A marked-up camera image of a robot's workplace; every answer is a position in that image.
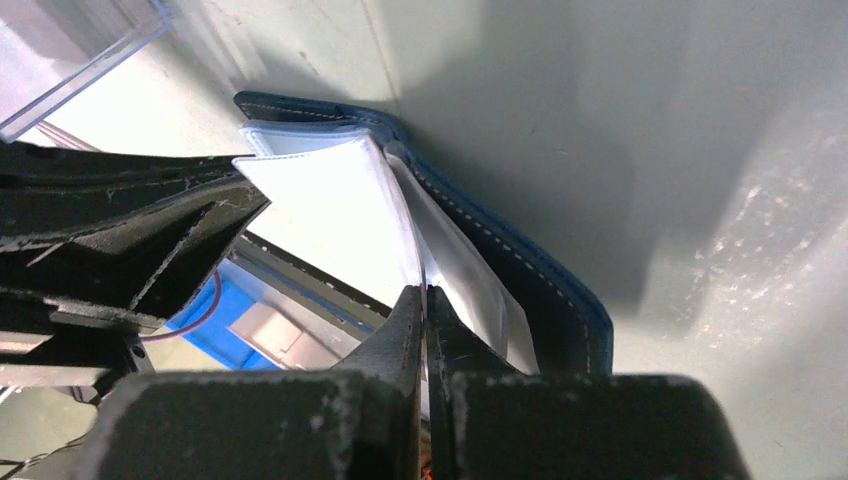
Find blue bin under table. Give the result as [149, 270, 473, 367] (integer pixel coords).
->
[166, 258, 384, 370]

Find blue leather card holder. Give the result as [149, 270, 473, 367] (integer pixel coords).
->
[233, 91, 614, 374]

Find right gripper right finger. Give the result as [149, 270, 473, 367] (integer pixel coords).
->
[425, 287, 750, 479]

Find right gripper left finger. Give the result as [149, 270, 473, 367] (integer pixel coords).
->
[71, 286, 422, 479]

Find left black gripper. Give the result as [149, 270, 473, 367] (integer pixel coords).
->
[1, 142, 268, 405]

